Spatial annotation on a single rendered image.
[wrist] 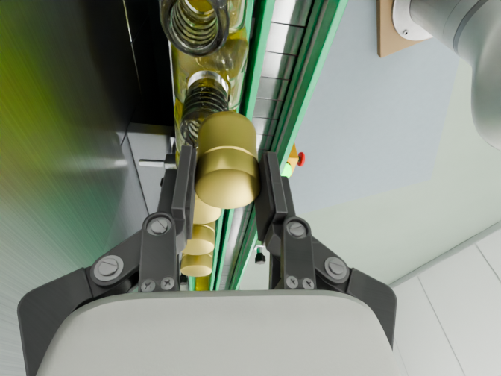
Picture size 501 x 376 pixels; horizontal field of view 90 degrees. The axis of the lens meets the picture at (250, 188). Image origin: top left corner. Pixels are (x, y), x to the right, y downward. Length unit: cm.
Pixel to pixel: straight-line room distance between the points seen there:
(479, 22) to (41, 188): 63
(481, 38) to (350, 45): 31
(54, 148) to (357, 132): 88
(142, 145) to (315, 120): 57
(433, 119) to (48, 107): 105
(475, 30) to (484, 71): 7
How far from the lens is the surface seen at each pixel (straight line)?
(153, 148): 54
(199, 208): 18
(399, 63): 89
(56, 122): 27
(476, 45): 60
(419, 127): 109
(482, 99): 56
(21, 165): 23
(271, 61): 43
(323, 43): 34
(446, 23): 67
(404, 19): 79
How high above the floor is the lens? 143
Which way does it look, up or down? 39 degrees down
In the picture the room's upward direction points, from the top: 176 degrees clockwise
